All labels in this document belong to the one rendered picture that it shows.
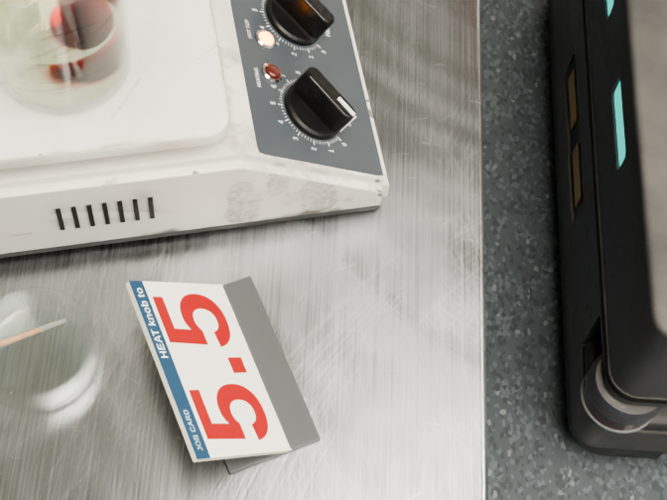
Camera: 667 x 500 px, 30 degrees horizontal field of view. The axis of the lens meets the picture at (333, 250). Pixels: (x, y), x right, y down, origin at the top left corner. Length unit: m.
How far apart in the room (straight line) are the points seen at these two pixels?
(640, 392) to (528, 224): 0.39
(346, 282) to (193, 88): 0.13
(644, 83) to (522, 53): 0.47
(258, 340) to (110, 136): 0.12
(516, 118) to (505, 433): 0.42
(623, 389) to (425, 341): 0.61
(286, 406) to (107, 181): 0.13
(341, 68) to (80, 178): 0.15
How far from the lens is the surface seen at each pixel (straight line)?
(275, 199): 0.60
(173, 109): 0.56
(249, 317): 0.60
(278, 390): 0.59
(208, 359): 0.57
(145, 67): 0.57
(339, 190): 0.60
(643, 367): 1.15
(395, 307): 0.61
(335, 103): 0.59
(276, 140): 0.58
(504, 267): 1.49
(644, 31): 1.25
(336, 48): 0.64
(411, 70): 0.69
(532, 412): 1.42
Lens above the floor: 1.30
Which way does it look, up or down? 62 degrees down
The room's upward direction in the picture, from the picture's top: 9 degrees clockwise
